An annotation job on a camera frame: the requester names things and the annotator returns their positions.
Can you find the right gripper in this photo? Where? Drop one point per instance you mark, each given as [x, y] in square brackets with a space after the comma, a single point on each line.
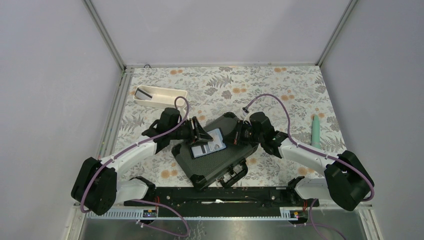
[238, 140]

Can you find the mint green tube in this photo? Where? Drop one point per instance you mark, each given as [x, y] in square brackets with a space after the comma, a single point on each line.
[315, 132]

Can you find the white plastic tray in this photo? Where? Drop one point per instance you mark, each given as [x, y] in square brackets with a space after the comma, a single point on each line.
[162, 97]

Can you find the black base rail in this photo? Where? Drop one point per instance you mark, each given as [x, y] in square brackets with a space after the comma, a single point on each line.
[235, 202]

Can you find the dark grey hard case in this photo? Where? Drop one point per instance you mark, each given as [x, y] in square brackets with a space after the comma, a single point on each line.
[227, 166]

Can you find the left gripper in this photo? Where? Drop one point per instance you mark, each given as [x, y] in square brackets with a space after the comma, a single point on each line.
[199, 137]

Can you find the floral tablecloth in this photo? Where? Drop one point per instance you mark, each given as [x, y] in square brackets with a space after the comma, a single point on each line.
[213, 91]

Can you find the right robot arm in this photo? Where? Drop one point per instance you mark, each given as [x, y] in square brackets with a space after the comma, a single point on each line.
[344, 180]

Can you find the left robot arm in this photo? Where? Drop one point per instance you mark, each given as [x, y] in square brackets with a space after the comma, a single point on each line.
[97, 187]

